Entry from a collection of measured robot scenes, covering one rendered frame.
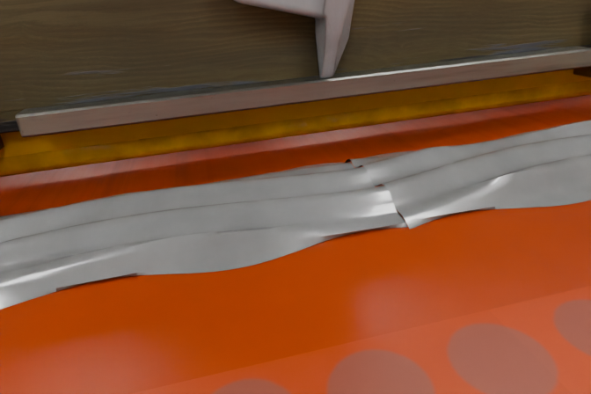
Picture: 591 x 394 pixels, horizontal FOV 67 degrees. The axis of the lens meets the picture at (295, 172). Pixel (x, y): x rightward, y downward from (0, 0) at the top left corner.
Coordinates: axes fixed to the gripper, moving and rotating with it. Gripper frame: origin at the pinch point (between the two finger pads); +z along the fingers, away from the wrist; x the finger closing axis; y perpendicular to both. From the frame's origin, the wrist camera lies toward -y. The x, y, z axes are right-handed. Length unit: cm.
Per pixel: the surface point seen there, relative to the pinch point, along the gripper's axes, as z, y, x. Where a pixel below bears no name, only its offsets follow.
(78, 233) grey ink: 4.4, 12.0, 8.4
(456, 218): 5.3, -1.3, 10.9
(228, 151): 5.2, 6.0, -0.3
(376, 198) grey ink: 4.6, 1.2, 9.5
